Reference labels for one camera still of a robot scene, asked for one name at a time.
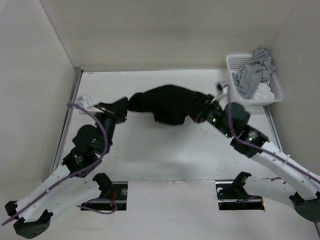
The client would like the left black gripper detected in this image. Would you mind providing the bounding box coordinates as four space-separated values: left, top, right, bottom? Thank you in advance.
93 97 130 154

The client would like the black tank top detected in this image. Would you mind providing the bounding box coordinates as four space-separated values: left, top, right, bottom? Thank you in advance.
127 84 214 126

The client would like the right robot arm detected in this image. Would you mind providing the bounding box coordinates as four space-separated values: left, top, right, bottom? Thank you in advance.
195 95 320 223

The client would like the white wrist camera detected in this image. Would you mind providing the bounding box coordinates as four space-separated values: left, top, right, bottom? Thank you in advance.
214 81 228 102
75 94 100 114

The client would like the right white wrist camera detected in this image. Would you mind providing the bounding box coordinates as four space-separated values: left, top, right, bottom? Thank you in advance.
214 81 228 102

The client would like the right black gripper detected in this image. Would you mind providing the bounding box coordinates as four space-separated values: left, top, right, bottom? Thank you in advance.
182 94 233 138

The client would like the grey tank top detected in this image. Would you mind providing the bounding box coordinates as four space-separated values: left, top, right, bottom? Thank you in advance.
232 47 276 100

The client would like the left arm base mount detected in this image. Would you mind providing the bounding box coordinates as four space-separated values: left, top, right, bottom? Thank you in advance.
78 173 129 215

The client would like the white plastic basket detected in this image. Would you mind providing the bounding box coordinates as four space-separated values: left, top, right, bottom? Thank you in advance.
225 53 284 106

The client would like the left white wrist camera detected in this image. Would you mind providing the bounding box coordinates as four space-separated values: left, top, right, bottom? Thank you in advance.
75 94 100 114

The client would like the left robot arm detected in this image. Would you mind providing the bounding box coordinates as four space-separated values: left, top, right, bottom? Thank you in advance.
3 95 129 240

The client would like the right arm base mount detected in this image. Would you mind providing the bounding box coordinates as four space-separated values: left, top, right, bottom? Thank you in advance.
215 172 265 211

